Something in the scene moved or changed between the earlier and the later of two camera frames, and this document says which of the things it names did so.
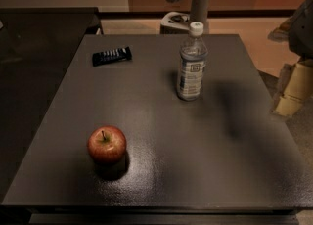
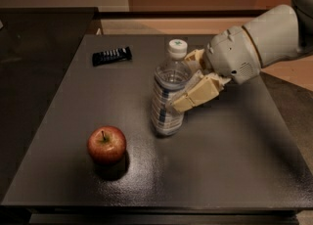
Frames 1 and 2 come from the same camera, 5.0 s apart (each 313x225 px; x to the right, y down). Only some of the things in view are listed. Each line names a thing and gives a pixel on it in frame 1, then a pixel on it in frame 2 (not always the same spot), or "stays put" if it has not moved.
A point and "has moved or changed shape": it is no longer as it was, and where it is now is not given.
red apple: (107, 145) stays put
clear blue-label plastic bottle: (192, 64) has moved or changed shape
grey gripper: (302, 33) -> (232, 54)
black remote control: (112, 56) stays put
